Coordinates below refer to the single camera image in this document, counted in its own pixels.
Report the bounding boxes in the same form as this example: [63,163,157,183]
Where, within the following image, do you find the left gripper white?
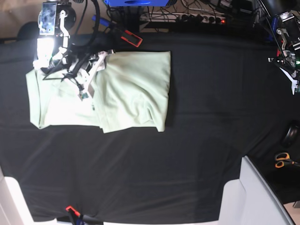
[268,58,300,95]

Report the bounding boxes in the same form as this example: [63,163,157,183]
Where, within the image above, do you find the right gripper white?
[67,50,115,101]

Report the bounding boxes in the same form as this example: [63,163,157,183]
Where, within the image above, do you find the light green T-shirt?
[26,52,171,133]

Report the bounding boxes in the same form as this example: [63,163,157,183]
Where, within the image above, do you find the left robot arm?
[257,0,300,94]

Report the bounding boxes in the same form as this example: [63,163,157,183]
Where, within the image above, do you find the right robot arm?
[33,0,114,101]

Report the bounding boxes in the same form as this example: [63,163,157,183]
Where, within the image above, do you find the black round tape roll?
[282,125,300,148]

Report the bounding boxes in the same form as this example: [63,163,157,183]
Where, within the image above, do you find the red black clamp tool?
[117,30,143,47]

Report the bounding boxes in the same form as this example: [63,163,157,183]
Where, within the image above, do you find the black table cloth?
[0,33,300,224]

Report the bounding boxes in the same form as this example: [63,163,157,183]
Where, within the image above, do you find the blue base box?
[104,0,177,7]

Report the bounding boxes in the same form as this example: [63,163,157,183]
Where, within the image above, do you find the grey white bin right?
[218,156,294,225]

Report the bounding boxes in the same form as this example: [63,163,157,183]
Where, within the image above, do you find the red clamp bottom edge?
[66,205,81,218]

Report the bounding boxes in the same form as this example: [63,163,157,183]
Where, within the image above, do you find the white bin left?
[0,172,57,225]

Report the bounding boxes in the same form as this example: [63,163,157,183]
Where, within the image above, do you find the blue handled tool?
[92,15,111,27]

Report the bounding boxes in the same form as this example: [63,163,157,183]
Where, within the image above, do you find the orange handled scissors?
[275,152,300,169]

